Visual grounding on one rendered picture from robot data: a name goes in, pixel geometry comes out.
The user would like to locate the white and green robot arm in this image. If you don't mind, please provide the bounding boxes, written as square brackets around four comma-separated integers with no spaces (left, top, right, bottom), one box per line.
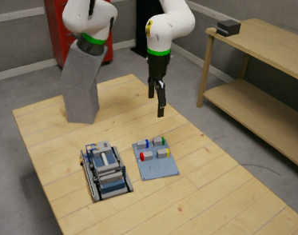
[62,0,195,68]

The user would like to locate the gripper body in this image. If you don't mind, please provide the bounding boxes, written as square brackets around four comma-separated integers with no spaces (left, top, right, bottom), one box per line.
[149,65,167,87]

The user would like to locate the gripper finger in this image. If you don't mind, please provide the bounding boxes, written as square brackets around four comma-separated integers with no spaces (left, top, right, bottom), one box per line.
[148,75,154,98]
[153,79,166,118]

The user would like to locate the grey metal bar with blue end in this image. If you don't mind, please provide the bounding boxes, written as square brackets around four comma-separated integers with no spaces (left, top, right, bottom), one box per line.
[137,139,149,149]

